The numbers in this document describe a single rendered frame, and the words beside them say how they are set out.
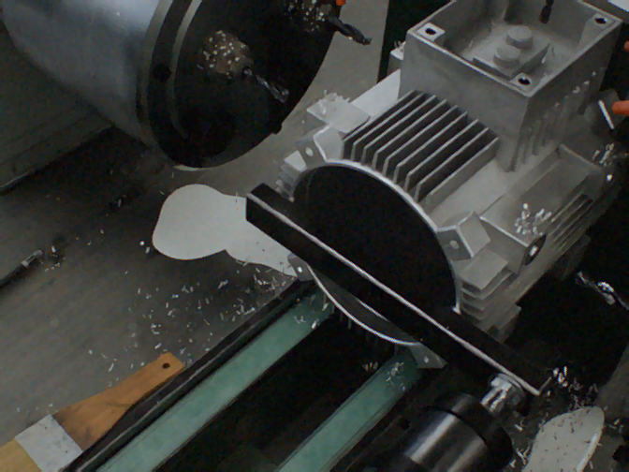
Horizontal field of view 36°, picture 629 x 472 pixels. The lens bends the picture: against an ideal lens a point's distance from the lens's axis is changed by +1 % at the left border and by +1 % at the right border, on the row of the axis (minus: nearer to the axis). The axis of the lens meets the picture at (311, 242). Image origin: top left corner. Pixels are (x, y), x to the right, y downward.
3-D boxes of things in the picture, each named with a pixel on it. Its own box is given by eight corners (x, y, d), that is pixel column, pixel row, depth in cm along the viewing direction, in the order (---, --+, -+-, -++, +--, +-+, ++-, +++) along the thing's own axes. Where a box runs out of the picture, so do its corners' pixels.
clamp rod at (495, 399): (494, 385, 64) (501, 367, 62) (520, 403, 63) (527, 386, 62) (422, 464, 60) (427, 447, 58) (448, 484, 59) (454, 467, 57)
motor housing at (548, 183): (413, 159, 91) (447, -19, 77) (590, 266, 83) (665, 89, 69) (268, 273, 80) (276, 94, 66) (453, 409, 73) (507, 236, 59)
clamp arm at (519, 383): (549, 397, 64) (267, 203, 75) (561, 371, 62) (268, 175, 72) (520, 430, 62) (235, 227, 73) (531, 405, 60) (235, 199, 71)
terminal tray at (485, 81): (481, 43, 78) (501, -38, 73) (598, 103, 74) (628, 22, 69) (389, 110, 72) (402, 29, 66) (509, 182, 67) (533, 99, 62)
